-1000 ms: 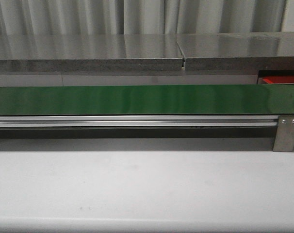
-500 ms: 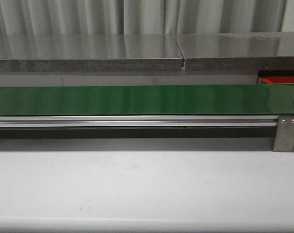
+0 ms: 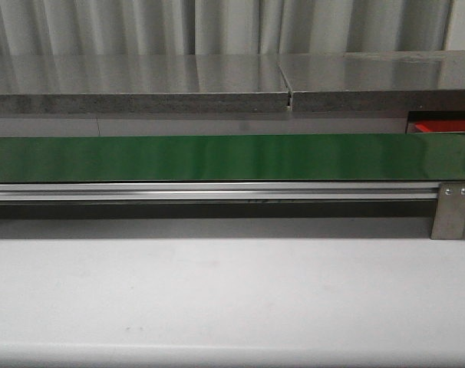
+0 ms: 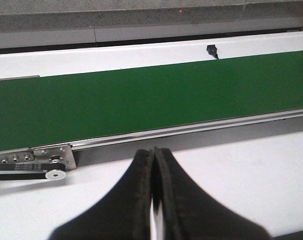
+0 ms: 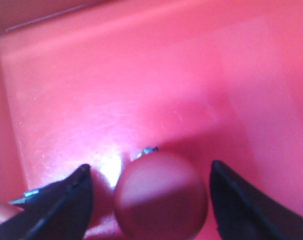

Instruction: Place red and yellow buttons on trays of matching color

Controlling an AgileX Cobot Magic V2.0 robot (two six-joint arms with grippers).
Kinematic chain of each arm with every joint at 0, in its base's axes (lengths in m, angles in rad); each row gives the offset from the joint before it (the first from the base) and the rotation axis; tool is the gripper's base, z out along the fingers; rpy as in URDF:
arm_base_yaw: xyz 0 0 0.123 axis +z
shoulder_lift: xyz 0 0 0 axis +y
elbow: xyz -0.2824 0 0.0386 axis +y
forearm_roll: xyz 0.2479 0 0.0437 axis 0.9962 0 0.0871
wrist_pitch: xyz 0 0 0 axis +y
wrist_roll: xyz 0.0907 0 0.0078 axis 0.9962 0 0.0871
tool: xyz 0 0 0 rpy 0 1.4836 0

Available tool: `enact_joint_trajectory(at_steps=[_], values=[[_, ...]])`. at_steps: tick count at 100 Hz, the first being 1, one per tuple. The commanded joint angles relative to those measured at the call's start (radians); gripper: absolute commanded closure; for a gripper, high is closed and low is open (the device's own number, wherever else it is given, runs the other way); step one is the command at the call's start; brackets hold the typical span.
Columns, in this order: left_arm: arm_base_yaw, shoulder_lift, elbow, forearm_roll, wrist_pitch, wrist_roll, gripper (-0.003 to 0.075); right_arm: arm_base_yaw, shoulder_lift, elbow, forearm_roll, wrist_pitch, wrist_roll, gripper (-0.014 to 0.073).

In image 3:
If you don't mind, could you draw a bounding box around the aluminium conveyor side rail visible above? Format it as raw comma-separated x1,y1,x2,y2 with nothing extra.
0,182,440,202

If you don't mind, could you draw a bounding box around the red plastic tray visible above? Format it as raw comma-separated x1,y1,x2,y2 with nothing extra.
414,120,465,133

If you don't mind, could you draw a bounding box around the grey stone shelf left slab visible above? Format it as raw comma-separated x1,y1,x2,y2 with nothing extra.
0,54,290,115

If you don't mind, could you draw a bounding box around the green conveyor belt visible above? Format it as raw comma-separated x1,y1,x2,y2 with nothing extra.
0,133,465,183

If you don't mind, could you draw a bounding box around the grey stone shelf right slab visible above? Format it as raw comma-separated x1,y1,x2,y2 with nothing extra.
279,51,465,113

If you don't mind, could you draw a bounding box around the white pleated curtain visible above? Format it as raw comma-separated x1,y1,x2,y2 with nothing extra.
0,1,453,55

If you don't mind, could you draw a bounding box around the steel conveyor support bracket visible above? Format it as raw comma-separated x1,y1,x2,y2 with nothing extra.
430,182,465,240

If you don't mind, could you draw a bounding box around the grey stone shelf slab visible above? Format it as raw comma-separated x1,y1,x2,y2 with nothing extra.
279,51,465,113
0,54,290,115

